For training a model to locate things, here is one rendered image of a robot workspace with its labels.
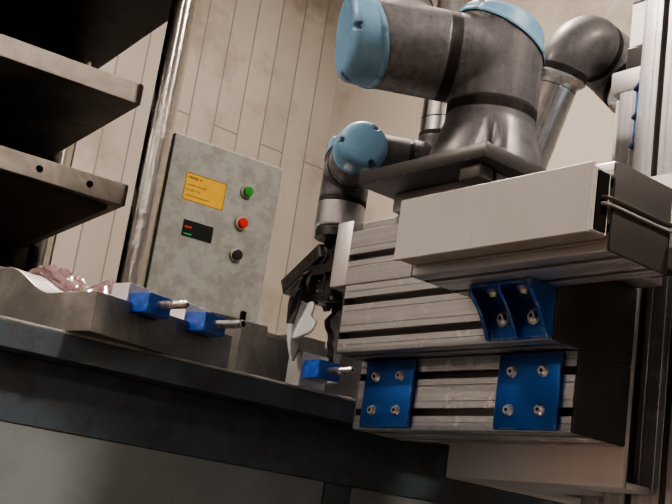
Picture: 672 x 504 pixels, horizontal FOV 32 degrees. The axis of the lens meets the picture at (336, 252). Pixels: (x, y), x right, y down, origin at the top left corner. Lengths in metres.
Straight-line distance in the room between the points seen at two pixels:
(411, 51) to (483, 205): 0.33
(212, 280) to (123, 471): 1.14
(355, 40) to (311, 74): 4.63
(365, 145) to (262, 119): 4.15
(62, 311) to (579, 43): 1.02
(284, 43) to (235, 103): 0.47
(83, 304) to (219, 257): 1.22
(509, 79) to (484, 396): 0.40
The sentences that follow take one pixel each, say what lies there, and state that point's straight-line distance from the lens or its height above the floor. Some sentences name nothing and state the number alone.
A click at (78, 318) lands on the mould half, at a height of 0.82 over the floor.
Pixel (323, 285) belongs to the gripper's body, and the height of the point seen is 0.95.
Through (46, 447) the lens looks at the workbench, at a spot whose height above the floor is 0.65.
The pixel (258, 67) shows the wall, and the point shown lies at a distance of 5.88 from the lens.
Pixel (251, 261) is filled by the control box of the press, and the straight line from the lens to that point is 2.80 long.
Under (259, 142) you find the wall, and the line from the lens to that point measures 5.78.
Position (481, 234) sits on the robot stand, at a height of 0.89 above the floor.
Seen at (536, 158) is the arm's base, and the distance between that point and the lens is 1.44.
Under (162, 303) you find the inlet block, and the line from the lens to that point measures 1.57.
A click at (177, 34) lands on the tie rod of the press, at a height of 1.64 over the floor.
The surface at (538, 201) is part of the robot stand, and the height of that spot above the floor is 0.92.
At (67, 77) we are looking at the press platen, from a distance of 2.66.
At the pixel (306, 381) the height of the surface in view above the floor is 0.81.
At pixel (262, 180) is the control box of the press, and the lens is 2.85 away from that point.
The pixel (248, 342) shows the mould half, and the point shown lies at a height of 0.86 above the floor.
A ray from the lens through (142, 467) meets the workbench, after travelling 1.67.
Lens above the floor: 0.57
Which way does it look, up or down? 15 degrees up
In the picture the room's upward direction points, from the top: 9 degrees clockwise
